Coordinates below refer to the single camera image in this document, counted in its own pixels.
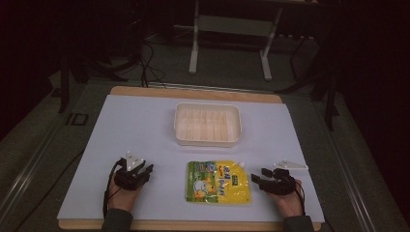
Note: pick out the black floor bracket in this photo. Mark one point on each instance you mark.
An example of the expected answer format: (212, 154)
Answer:
(76, 119)

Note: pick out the person's right hand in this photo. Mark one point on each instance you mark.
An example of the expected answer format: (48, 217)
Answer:
(288, 203)

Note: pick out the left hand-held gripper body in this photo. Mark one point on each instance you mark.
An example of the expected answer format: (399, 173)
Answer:
(130, 179)

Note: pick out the grey metal floor rail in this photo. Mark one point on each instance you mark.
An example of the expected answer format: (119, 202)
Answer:
(22, 174)
(351, 180)

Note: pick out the white table mat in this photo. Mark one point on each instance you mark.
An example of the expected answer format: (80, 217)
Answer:
(135, 129)

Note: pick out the person's left hand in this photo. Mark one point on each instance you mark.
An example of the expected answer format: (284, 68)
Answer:
(122, 198)

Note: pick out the yellow spouted drink pouch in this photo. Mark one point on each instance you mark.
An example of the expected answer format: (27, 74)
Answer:
(222, 190)

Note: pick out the black metal stand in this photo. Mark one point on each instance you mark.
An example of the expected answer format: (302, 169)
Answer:
(329, 93)

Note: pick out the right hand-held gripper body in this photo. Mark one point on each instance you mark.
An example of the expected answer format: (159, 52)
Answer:
(280, 180)

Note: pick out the white metal frame stand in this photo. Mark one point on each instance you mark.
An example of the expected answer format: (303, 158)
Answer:
(232, 27)

